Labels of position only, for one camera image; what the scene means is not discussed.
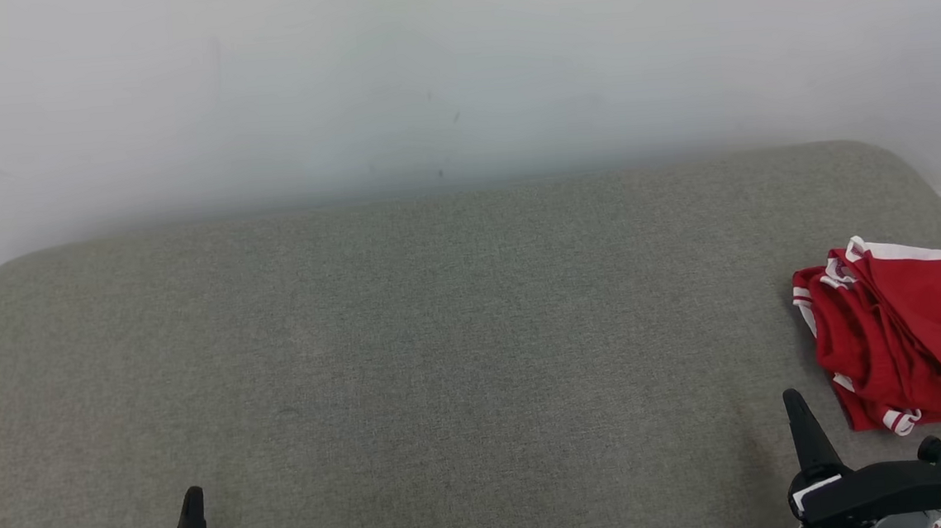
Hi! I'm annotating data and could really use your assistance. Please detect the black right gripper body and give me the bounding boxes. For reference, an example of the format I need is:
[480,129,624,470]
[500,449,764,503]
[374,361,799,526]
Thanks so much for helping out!
[787,459,941,528]

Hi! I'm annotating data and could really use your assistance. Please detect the red white shorts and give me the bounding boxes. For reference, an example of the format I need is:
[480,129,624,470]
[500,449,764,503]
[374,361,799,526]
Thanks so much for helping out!
[829,230,941,405]

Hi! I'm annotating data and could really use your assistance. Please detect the red white striped jersey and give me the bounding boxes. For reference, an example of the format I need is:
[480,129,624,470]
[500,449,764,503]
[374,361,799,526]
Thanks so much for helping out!
[789,252,941,445]

